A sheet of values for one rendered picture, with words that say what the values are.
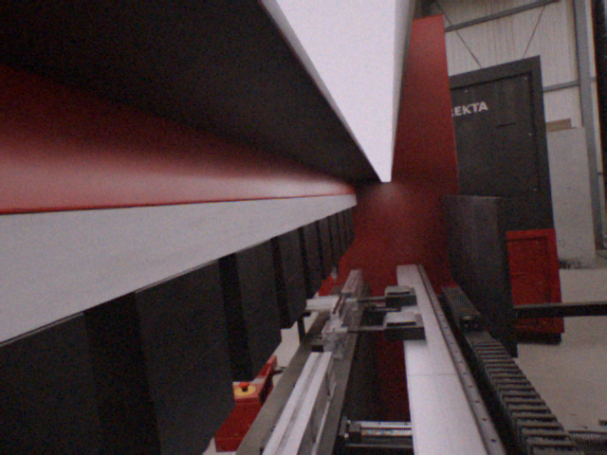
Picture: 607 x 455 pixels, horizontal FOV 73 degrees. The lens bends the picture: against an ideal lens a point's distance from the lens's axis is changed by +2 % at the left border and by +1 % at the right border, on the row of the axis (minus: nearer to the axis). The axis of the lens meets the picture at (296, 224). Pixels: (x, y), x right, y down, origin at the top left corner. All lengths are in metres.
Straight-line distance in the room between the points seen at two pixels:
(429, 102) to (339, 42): 2.25
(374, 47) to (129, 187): 0.21
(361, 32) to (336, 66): 0.04
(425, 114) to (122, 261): 2.19
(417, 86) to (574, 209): 4.72
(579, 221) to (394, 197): 4.75
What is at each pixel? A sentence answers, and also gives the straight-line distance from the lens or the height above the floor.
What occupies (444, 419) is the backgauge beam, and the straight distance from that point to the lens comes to 0.83.
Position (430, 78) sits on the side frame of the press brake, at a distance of 2.45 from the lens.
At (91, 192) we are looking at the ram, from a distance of 0.30.
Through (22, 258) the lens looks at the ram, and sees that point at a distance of 0.26.
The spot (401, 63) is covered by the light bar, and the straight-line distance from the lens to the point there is 0.22.
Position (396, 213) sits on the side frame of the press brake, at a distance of 2.36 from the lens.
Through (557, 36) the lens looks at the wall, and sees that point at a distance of 8.93.
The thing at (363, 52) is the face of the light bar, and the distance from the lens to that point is 0.19.
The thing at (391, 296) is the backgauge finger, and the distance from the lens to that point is 1.50.
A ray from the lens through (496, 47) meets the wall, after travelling 8.87.
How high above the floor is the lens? 1.39
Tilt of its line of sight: 3 degrees down
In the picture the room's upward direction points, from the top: 7 degrees counter-clockwise
